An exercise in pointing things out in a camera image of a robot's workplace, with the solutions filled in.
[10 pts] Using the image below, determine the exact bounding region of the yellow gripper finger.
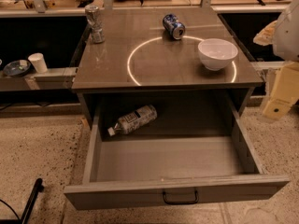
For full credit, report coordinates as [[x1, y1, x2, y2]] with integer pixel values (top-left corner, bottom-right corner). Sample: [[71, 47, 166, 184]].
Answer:
[[261, 62, 299, 121]]

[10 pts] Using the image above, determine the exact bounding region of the clear plastic bottle white cap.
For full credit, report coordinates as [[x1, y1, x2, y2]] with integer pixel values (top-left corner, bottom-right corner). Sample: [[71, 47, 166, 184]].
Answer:
[[107, 105, 157, 136]]

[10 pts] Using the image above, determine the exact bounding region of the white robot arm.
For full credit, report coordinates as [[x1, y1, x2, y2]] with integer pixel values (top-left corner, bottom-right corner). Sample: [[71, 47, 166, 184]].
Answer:
[[262, 0, 299, 120]]

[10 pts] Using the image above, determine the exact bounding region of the grey cabinet with glossy top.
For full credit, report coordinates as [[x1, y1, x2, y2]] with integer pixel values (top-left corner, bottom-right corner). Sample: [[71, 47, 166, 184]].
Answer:
[[72, 7, 262, 123]]

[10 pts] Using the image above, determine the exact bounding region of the open grey drawer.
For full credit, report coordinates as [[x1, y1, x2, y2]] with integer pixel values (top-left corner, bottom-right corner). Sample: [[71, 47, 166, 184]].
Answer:
[[63, 93, 291, 211]]

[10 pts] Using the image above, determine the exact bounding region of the white ceramic bowl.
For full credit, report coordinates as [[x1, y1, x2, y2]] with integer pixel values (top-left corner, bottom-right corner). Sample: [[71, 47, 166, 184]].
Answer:
[[198, 38, 238, 71]]

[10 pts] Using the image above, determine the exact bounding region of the blue soda can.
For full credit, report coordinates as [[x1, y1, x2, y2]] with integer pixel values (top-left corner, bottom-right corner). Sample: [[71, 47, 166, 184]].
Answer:
[[163, 14, 185, 40]]

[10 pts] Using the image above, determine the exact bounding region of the crushed silver can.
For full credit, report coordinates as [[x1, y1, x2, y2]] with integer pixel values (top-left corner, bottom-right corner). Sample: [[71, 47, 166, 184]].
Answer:
[[85, 4, 105, 44]]

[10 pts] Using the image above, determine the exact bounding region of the low side shelf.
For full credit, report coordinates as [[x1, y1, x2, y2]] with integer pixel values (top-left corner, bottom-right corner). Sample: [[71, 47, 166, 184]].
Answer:
[[0, 67, 78, 91]]

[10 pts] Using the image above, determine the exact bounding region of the white paper cup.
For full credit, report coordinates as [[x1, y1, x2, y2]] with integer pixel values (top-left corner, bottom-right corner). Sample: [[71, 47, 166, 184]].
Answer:
[[28, 53, 48, 73]]

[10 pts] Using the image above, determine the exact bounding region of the black metal leg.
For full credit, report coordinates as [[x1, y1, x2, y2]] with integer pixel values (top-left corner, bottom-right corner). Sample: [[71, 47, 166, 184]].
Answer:
[[21, 178, 44, 224]]

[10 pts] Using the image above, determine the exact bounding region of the dark round plate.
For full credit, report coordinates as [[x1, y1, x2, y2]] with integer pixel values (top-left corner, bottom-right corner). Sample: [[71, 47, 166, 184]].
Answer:
[[3, 60, 31, 77]]

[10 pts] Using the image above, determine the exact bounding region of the black drawer handle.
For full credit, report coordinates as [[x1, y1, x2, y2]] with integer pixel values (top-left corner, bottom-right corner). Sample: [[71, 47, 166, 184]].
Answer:
[[163, 190, 199, 205]]

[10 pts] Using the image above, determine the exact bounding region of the black floor cable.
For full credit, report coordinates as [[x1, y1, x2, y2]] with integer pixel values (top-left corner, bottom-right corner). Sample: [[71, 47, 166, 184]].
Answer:
[[0, 199, 21, 222]]

